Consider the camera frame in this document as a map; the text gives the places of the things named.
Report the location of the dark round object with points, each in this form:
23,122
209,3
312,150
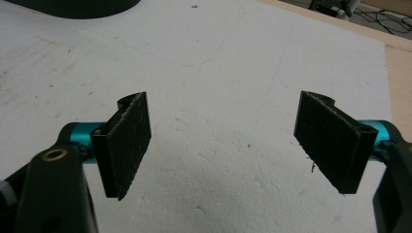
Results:
77,8

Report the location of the white foam board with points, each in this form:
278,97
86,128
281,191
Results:
213,97

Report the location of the metal stand base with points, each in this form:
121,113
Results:
336,8

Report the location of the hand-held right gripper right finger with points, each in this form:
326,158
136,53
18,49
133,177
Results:
330,142

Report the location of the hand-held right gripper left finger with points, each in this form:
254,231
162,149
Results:
128,142

